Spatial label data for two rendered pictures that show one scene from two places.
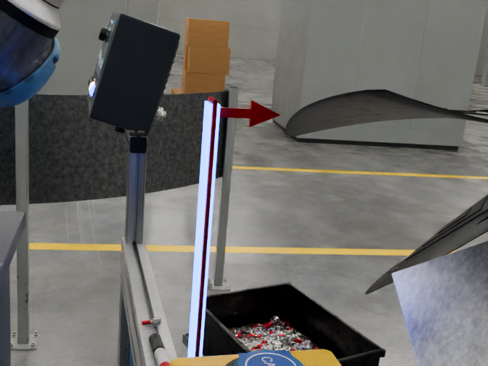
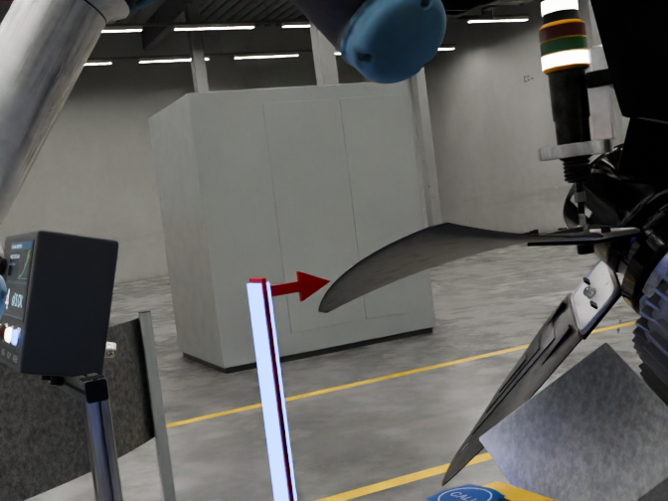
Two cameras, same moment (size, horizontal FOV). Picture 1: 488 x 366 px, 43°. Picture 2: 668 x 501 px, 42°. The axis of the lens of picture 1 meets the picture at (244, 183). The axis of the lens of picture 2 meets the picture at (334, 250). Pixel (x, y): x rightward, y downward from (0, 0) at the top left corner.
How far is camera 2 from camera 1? 0.18 m
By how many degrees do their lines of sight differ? 18
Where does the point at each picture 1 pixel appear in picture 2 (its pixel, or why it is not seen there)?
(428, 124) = (388, 308)
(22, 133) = not seen: outside the picture
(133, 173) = (96, 430)
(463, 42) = (402, 198)
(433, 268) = (523, 417)
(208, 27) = not seen: hidden behind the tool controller
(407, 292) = (503, 452)
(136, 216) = (110, 488)
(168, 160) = (78, 432)
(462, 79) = not seen: hidden behind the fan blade
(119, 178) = (14, 474)
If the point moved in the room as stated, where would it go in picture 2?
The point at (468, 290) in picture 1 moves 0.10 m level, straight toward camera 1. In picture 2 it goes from (568, 428) to (584, 462)
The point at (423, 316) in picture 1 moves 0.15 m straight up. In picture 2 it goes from (531, 473) to (512, 307)
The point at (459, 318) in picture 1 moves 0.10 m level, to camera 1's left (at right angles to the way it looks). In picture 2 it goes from (569, 461) to (464, 483)
